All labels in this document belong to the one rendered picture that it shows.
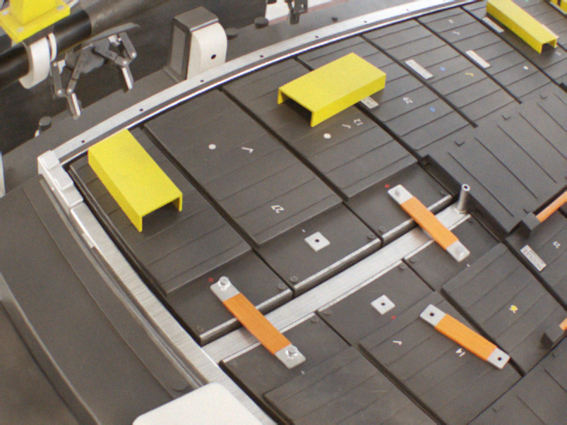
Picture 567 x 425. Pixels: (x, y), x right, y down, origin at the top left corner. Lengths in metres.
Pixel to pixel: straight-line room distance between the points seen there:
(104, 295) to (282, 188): 0.37
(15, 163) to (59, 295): 0.55
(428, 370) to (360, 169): 0.35
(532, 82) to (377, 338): 0.67
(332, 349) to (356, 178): 0.28
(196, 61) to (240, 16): 0.60
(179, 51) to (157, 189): 0.44
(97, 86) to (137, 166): 0.86
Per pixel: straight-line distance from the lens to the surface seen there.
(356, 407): 1.18
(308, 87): 1.51
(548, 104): 1.68
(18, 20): 1.03
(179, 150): 1.43
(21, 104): 2.15
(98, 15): 1.10
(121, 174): 1.36
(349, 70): 1.55
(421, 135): 1.51
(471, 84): 1.65
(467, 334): 1.26
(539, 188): 1.49
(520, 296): 1.33
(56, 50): 1.08
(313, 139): 1.46
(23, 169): 1.63
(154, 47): 2.22
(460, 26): 1.81
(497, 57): 1.76
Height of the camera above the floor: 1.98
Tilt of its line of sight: 46 degrees down
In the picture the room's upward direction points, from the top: 7 degrees clockwise
